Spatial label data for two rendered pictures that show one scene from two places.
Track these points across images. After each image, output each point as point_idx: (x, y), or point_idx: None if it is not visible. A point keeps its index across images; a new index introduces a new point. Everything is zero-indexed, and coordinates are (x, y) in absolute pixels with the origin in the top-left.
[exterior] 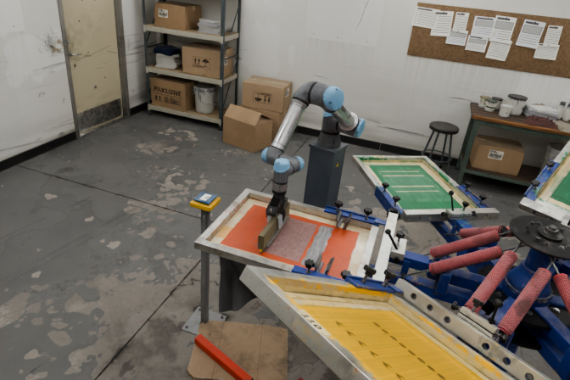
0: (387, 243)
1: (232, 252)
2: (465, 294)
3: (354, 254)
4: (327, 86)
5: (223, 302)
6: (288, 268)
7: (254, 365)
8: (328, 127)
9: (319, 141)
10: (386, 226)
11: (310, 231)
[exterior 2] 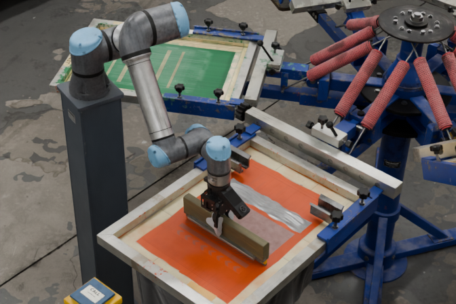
0: (310, 140)
1: (269, 289)
2: None
3: (294, 178)
4: (170, 9)
5: None
6: (318, 243)
7: None
8: (97, 65)
9: (87, 93)
10: (277, 127)
11: None
